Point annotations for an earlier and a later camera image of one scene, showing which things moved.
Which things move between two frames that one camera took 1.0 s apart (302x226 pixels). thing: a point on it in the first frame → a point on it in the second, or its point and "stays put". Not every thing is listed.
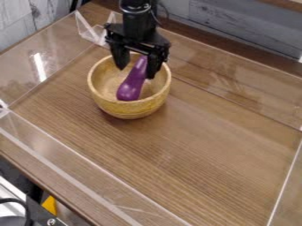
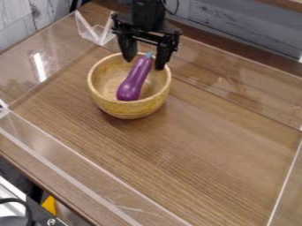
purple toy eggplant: x=128 y=88 stays put
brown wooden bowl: x=105 y=79 stays put
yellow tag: x=49 y=205 stays put
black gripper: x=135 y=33 → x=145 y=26
